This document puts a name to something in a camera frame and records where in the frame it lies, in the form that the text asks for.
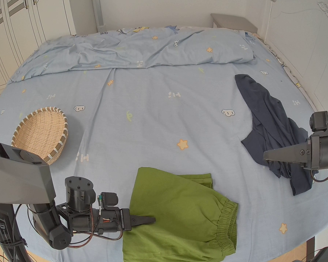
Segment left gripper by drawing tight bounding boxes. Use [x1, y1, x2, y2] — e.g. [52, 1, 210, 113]
[72, 208, 156, 233]

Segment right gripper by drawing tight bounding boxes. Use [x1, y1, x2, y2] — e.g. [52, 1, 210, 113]
[263, 133, 328, 172]

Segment green shorts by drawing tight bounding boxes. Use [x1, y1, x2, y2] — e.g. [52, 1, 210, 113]
[122, 167, 239, 262]

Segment dark blue garment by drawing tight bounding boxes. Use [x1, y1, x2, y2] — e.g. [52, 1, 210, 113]
[235, 74, 316, 196]

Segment bed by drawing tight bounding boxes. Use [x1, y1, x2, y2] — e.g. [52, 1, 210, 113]
[0, 0, 328, 262]

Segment round woven basket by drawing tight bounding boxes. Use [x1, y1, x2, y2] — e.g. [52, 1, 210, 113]
[11, 106, 69, 165]

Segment grey bedside table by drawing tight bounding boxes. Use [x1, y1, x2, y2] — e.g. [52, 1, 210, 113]
[210, 13, 259, 34]

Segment pale blue quilt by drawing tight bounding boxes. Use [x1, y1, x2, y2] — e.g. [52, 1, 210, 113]
[8, 25, 259, 84]

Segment white wardrobe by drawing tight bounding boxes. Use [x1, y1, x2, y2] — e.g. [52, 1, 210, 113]
[0, 0, 77, 88]

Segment black cable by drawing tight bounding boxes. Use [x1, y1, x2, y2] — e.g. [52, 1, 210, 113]
[309, 169, 328, 183]
[68, 228, 124, 248]

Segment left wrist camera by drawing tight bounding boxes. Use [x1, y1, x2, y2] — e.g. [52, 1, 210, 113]
[98, 192, 119, 211]

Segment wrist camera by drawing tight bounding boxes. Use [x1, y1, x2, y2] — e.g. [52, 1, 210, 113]
[98, 192, 119, 211]
[309, 111, 328, 136]

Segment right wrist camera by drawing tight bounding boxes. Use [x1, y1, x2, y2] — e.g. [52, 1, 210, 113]
[309, 111, 328, 136]

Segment white wall pipe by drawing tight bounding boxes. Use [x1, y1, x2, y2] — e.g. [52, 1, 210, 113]
[90, 0, 106, 33]

